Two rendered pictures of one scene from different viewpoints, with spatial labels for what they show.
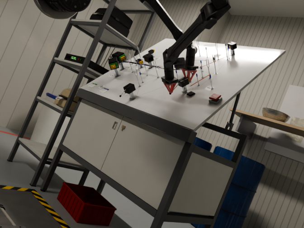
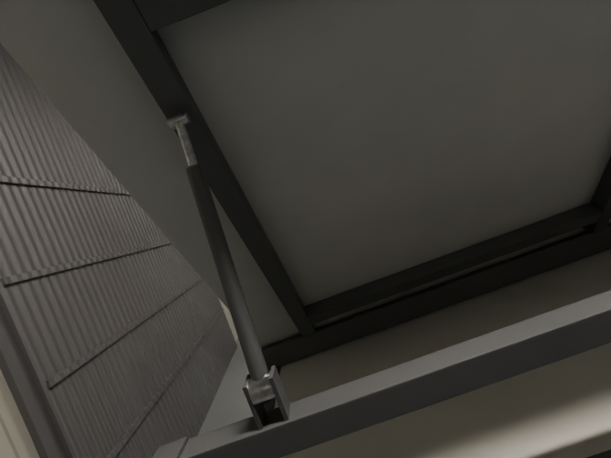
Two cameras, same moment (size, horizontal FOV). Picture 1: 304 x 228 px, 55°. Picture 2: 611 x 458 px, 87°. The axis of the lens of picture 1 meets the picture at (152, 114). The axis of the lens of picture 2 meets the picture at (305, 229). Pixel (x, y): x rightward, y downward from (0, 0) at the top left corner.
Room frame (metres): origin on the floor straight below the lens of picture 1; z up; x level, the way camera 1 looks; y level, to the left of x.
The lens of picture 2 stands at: (2.43, -0.71, 1.22)
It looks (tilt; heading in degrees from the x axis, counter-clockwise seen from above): 3 degrees down; 138
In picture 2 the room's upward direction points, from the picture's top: 20 degrees counter-clockwise
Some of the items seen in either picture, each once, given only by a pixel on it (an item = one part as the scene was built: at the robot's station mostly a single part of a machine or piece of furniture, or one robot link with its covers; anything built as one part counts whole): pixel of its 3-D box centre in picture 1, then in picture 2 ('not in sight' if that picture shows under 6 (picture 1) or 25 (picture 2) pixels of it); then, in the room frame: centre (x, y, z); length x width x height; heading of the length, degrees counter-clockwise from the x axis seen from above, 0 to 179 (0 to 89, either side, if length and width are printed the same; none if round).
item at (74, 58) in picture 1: (88, 66); not in sight; (2.67, 0.70, 1.09); 0.35 x 0.33 x 0.07; 46
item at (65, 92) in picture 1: (77, 101); not in sight; (2.64, 0.66, 0.76); 0.30 x 0.21 x 0.20; 139
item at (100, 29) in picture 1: (83, 84); not in sight; (2.75, 0.70, 0.93); 0.61 x 0.50 x 1.85; 46
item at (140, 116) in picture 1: (124, 110); (447, 292); (1.96, 0.18, 0.83); 1.18 x 0.05 x 0.06; 46
